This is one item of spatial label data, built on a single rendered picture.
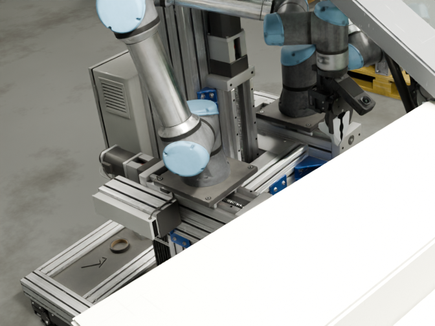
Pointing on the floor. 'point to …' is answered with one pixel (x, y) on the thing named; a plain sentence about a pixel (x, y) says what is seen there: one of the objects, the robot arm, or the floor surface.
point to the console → (308, 248)
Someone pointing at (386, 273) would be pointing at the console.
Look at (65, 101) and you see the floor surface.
